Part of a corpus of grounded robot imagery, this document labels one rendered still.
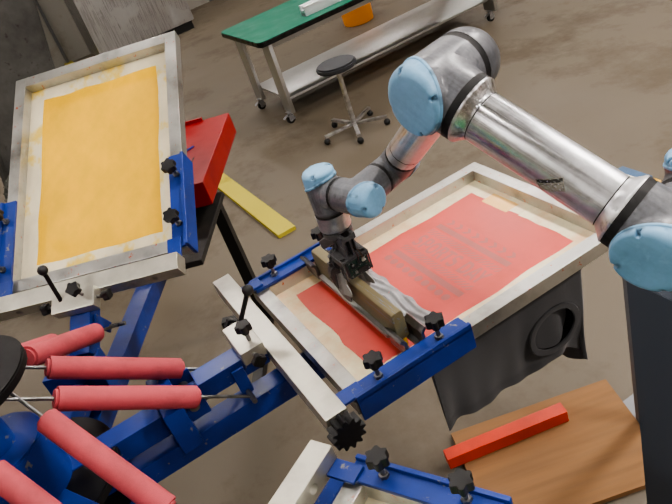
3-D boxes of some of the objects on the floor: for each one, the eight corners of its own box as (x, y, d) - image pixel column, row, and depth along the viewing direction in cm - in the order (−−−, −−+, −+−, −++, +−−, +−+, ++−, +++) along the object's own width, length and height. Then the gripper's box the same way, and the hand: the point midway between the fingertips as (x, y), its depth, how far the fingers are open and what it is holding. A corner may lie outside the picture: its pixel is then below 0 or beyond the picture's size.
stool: (366, 111, 535) (347, 44, 506) (398, 126, 493) (378, 55, 465) (312, 137, 524) (289, 71, 496) (339, 155, 483) (316, 84, 455)
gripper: (325, 247, 152) (352, 319, 163) (368, 222, 155) (392, 294, 166) (308, 234, 159) (335, 304, 170) (350, 210, 162) (374, 280, 173)
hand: (356, 290), depth 170 cm, fingers open, 4 cm apart
